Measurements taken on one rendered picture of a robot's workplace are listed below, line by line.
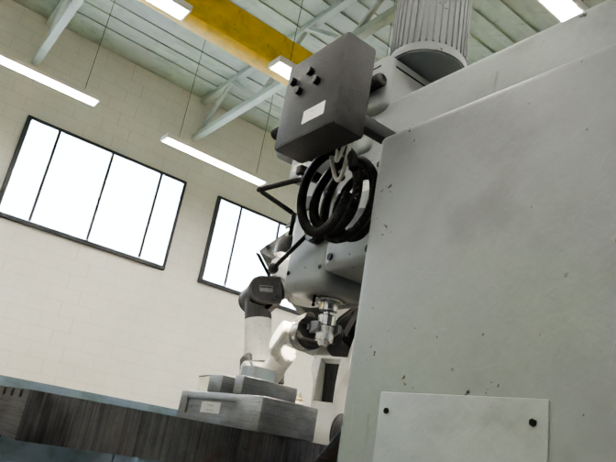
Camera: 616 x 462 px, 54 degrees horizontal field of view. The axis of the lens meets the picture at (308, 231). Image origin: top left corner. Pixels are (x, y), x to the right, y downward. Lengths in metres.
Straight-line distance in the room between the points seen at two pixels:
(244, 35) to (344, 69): 5.53
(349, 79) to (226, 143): 9.50
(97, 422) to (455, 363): 0.62
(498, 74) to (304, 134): 0.40
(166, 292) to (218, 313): 0.95
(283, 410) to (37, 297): 7.83
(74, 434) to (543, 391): 0.75
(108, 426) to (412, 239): 0.62
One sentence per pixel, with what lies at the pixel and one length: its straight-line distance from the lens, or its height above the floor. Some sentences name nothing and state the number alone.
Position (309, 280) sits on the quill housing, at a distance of 1.50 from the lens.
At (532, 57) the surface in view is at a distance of 1.27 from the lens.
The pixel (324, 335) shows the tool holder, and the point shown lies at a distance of 1.54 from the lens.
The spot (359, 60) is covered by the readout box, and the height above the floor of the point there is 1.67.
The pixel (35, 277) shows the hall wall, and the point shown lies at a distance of 9.03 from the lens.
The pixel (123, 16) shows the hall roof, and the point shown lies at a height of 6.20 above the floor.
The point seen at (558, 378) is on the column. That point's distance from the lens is 0.85.
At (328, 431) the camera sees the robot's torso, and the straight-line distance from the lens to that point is 2.21.
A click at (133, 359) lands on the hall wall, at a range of 9.39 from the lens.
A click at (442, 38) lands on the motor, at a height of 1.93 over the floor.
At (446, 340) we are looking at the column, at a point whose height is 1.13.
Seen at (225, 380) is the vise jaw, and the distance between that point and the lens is 1.43.
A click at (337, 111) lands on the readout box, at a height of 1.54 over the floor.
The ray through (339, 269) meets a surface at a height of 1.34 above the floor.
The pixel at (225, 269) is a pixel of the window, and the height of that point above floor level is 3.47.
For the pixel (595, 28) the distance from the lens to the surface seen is 1.22.
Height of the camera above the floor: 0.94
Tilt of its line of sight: 20 degrees up
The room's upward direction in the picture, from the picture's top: 10 degrees clockwise
